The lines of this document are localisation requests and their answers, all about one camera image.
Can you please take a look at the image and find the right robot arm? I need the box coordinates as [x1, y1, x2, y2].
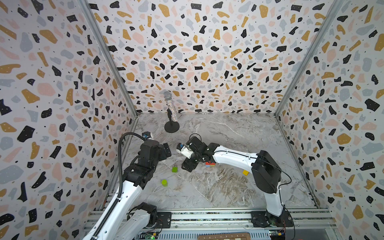
[177, 137, 295, 228]

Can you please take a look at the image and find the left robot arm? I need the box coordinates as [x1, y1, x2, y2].
[84, 140, 172, 240]

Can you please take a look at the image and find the black microphone stand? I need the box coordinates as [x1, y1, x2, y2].
[164, 109, 180, 133]

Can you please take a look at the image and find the glitter silver microphone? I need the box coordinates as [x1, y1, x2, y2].
[164, 91, 178, 122]

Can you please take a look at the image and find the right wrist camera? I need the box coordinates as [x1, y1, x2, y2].
[177, 143, 194, 159]

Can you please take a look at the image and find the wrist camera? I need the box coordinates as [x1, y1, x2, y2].
[142, 132, 153, 140]
[177, 143, 194, 159]

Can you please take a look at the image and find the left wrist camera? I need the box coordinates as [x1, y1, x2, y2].
[142, 132, 153, 140]

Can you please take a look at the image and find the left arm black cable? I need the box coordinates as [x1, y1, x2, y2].
[89, 131, 148, 240]

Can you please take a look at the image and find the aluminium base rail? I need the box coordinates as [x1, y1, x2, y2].
[83, 208, 340, 233]

